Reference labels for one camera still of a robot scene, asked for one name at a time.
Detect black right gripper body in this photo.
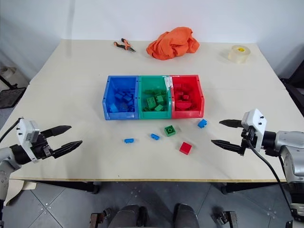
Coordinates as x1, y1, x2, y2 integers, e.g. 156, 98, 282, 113
239, 126, 259, 157

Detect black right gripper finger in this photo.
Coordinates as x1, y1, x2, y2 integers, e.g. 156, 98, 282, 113
210, 139, 243, 155
218, 119, 243, 129

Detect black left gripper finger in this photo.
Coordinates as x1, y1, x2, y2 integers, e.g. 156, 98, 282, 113
41, 125, 72, 139
52, 140, 83, 159

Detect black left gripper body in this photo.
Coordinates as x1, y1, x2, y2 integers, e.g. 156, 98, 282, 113
32, 132, 56, 161

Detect black table leg bar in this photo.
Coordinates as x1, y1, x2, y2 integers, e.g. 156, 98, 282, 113
221, 182, 290, 195
30, 180, 101, 195

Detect square red toy block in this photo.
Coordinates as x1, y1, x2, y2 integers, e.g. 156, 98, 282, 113
179, 141, 193, 155

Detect red plastic bin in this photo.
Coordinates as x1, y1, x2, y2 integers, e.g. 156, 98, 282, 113
169, 75, 205, 119

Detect red half-round toy block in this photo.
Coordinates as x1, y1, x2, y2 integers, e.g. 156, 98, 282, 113
174, 100, 192, 111

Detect blue plastic bin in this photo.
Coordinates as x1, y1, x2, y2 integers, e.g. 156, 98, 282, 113
102, 75, 140, 121

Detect black stool with mesh base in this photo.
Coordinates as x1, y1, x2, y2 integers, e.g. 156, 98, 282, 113
0, 67, 27, 110

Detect square green toy block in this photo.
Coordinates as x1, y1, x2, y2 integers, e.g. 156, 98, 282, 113
164, 124, 178, 138

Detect clear tape roll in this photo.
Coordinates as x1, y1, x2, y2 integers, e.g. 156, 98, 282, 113
228, 44, 251, 65

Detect white paper label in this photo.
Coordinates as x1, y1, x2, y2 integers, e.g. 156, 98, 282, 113
163, 76, 172, 92

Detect green plastic bin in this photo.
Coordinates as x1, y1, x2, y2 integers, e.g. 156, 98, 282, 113
137, 75, 172, 120

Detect dark rounded shape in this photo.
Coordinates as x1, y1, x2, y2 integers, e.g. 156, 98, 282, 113
174, 203, 200, 228
111, 204, 148, 228

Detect large green toy block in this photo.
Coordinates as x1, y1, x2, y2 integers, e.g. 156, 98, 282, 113
145, 96, 158, 111

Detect crumpled orange cloth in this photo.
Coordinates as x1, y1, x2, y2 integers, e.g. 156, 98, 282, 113
145, 27, 200, 61

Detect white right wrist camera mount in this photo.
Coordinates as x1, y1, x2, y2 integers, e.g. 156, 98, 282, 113
241, 108, 267, 153

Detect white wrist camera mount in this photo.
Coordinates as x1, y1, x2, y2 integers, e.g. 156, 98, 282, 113
17, 118, 41, 164
241, 108, 267, 153

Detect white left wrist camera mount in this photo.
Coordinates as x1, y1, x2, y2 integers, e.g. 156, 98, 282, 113
17, 118, 41, 164

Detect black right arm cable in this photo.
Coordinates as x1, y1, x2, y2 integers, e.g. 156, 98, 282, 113
246, 139, 299, 216

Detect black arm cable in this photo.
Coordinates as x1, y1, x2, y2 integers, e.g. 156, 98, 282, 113
246, 139, 299, 216
0, 117, 24, 143

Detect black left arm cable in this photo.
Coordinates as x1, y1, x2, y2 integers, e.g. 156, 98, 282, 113
0, 117, 24, 143

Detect rusty metal foot bracket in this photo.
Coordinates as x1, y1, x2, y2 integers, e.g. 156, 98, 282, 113
90, 208, 113, 228
213, 209, 238, 228

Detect orange-handled pliers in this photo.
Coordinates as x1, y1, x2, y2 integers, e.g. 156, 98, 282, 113
113, 38, 137, 54

